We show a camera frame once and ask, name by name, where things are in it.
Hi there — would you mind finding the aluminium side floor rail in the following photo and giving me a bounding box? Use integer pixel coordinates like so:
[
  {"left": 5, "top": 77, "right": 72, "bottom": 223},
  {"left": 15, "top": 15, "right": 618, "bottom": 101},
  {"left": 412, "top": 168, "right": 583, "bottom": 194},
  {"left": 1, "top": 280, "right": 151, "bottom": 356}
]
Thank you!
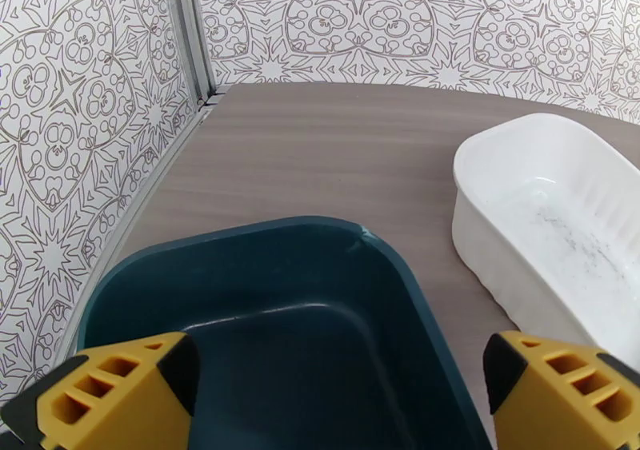
[{"left": 52, "top": 106, "right": 214, "bottom": 370}]

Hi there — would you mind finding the aluminium corner post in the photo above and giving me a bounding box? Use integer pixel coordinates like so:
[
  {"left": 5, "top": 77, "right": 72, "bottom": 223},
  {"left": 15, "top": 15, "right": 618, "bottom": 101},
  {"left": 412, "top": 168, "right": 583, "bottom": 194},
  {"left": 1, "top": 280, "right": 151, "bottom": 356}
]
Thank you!
[{"left": 159, "top": 0, "right": 222, "bottom": 110}]

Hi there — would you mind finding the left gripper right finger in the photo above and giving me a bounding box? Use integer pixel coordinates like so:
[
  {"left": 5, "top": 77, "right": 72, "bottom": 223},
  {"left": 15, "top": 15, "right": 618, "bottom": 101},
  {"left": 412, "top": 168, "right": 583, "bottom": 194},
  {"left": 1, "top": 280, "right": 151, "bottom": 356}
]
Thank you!
[{"left": 482, "top": 331, "right": 640, "bottom": 450}]

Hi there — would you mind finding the dark teal plastic bin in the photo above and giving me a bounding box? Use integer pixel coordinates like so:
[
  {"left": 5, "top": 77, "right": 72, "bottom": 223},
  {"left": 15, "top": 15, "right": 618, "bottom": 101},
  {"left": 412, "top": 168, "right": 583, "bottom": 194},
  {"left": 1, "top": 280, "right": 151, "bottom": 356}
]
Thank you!
[{"left": 74, "top": 216, "right": 494, "bottom": 450}]

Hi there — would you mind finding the white plastic bin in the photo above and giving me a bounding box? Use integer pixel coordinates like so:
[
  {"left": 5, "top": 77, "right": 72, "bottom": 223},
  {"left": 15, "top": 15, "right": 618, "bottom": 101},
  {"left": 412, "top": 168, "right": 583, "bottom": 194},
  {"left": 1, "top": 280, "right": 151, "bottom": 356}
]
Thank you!
[{"left": 451, "top": 112, "right": 640, "bottom": 371}]

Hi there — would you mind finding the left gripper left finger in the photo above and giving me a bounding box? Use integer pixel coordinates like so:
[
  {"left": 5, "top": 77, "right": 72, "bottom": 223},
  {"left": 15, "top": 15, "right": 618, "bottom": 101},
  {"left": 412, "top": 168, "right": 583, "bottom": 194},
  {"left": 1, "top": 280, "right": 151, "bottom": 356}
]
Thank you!
[{"left": 0, "top": 332, "right": 201, "bottom": 450}]

